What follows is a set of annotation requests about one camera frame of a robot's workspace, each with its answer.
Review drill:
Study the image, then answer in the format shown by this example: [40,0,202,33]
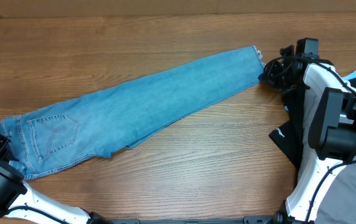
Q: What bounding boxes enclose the black garment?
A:
[269,88,305,170]

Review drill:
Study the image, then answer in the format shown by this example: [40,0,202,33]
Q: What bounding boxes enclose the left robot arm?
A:
[0,134,109,224]

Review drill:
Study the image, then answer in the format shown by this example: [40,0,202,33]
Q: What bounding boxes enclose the grey trousers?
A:
[315,164,356,224]

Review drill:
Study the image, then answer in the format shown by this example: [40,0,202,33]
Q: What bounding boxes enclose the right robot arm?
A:
[259,38,356,223]

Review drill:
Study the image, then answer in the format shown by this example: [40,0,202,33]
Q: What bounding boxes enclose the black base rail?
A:
[109,215,274,224]

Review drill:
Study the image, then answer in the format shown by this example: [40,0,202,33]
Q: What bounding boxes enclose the light blue denim jeans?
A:
[0,46,263,180]

